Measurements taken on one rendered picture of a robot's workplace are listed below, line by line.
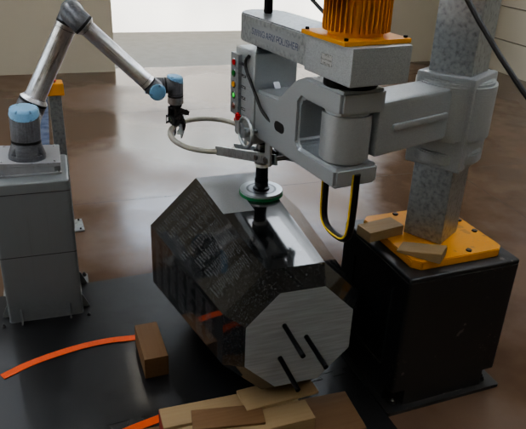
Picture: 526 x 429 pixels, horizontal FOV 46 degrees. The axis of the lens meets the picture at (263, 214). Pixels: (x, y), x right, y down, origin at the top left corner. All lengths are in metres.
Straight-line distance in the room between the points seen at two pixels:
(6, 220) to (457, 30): 2.36
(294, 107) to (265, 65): 0.35
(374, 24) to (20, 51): 7.58
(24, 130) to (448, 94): 2.08
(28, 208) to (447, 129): 2.11
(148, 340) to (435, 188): 1.61
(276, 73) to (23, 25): 6.81
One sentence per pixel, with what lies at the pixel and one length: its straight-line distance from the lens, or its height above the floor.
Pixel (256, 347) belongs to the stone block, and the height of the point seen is 0.57.
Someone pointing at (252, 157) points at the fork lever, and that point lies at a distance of 2.98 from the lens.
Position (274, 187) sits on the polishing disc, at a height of 0.89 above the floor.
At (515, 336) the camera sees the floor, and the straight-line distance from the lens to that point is 3.89.
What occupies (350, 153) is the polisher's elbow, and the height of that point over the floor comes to 1.34.
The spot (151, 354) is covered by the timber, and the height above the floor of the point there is 0.14.
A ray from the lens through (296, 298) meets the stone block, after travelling 2.44.
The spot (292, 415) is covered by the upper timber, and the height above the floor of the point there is 0.23.
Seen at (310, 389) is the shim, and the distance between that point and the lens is 2.83.
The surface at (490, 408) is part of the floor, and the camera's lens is 3.33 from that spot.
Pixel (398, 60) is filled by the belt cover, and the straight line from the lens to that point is 2.22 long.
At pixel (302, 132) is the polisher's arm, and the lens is 2.51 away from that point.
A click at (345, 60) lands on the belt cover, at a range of 2.13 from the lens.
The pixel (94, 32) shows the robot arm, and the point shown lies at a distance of 3.36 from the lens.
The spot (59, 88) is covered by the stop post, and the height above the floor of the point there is 1.05.
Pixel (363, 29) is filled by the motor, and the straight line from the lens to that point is 2.20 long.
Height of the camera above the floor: 2.12
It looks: 26 degrees down
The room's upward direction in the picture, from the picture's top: 2 degrees clockwise
